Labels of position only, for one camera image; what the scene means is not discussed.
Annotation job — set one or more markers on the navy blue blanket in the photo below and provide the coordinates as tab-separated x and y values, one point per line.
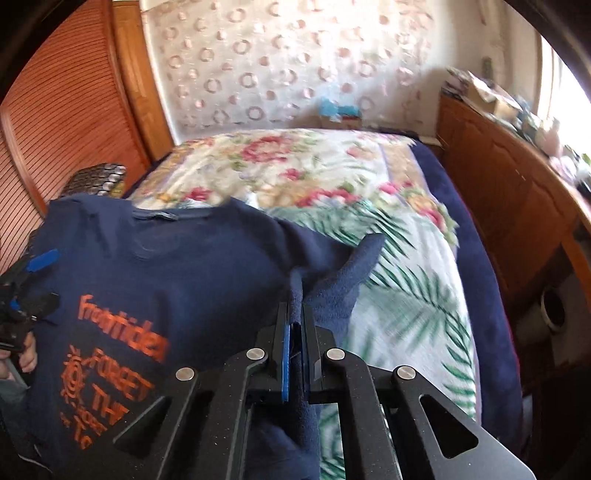
475	258

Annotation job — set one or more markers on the patterned dark blue pillow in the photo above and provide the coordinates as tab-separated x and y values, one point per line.
97	180

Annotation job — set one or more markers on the white round pot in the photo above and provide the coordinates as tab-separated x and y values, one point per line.
549	310

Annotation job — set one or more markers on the wooden door frame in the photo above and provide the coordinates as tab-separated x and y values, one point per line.
143	83

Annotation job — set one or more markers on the tissue box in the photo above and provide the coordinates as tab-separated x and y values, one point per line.
337	107

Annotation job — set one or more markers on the window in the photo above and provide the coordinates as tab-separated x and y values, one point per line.
565	87

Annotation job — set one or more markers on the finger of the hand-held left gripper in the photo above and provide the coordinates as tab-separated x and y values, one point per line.
32	305
42	259

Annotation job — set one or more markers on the floral blanket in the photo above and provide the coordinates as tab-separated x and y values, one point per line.
286	157

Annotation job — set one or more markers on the sheer curtain with circle print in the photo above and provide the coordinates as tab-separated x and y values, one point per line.
277	69

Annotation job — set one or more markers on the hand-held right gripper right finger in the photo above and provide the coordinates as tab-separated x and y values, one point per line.
319	362

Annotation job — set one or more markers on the long wooden cabinet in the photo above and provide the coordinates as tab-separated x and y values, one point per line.
508	184

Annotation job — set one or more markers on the wooden headboard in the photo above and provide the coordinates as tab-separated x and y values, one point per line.
60	115

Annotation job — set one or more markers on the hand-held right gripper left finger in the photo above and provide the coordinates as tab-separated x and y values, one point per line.
287	364

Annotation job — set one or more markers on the open cardboard box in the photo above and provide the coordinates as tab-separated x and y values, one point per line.
496	99

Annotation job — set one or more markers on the person's left hand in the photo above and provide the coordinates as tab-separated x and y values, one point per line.
28	356

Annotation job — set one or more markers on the navy blue printed t-shirt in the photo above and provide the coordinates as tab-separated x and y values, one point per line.
184	267

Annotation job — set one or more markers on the palm leaf print bedsheet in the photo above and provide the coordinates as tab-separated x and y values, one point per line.
415	295

